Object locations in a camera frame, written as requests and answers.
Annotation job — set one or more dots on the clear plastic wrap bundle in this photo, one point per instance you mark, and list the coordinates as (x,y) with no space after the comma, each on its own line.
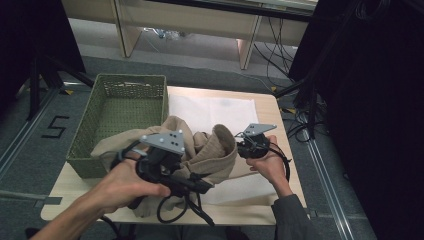
(166,33)

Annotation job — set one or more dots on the person's dark clothing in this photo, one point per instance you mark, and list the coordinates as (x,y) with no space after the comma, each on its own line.
(200,233)

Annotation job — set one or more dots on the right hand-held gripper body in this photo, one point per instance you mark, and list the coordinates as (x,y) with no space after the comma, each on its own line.
(255,146)

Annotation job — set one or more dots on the person's left hand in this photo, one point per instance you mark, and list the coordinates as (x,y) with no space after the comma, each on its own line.
(126,186)

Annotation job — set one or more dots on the metal floor rail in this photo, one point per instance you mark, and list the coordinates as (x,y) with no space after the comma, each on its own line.
(328,186)
(23,133)

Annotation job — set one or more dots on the person's right hand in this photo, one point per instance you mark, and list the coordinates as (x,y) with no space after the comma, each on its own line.
(273,166)

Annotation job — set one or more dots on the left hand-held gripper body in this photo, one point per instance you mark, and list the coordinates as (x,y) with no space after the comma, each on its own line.
(166,141)

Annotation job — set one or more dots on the white mesh laundry bag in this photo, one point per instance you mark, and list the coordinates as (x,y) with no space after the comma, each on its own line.
(213,110)

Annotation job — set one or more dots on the black curtain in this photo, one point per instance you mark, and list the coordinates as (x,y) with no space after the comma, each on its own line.
(26,33)
(383,100)

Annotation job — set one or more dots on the green woven basket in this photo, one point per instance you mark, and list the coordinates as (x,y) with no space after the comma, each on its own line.
(126,113)

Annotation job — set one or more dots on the black metal stand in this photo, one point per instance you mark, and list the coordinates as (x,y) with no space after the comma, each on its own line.
(34,86)
(312,110)

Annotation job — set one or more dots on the beige knit sweater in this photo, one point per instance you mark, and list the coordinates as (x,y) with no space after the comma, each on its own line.
(206,160)

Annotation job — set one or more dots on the light wooden desk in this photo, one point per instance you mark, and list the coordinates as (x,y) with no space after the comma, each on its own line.
(186,20)

